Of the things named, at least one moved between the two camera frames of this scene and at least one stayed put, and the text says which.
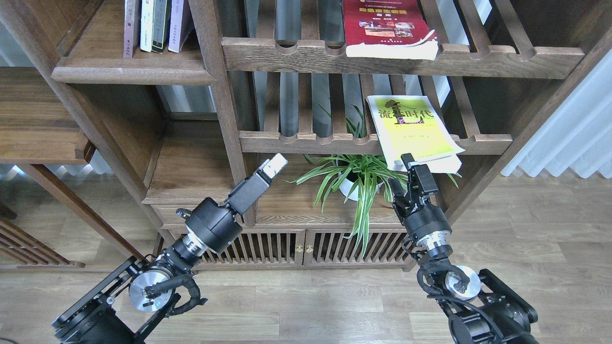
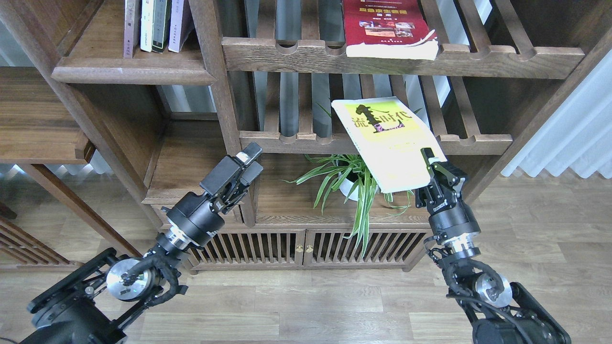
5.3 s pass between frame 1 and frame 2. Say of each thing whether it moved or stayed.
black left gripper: moved
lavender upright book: stayed
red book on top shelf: stayed
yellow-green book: moved
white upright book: stayed
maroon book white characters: stayed
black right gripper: moved
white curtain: stayed
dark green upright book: stayed
